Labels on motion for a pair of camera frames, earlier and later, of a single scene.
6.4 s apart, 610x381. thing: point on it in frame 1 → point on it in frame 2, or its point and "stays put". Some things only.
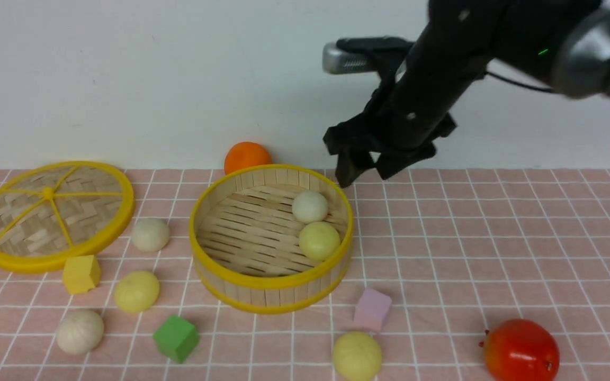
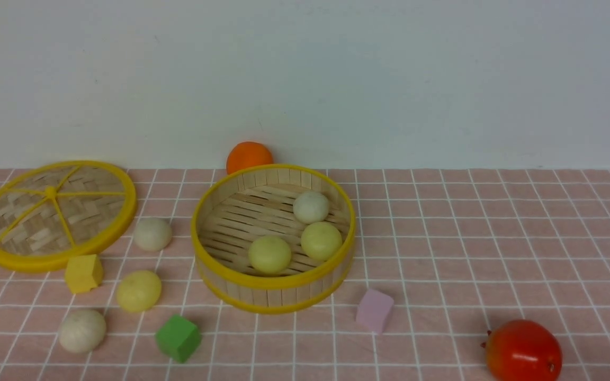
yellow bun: (356, 356) → (269, 255)
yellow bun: (319, 241) stays put
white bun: (309, 206) stays put
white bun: (150, 234) stays put
